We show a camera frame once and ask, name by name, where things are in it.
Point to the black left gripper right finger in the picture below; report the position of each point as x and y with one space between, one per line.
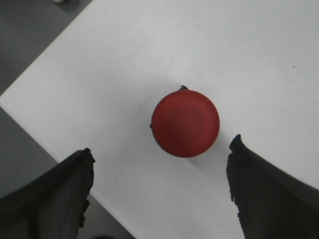
271 203

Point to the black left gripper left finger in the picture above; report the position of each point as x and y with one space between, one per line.
53 205

